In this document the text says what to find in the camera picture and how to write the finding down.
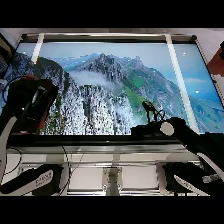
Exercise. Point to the silver frame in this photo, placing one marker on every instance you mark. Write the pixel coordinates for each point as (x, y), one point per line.
(113, 180)

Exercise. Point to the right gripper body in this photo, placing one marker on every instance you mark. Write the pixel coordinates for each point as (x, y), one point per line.
(145, 130)

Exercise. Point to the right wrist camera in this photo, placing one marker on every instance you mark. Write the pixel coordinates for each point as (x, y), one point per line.
(149, 108)

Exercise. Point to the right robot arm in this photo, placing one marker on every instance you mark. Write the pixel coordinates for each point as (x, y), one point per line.
(196, 141)

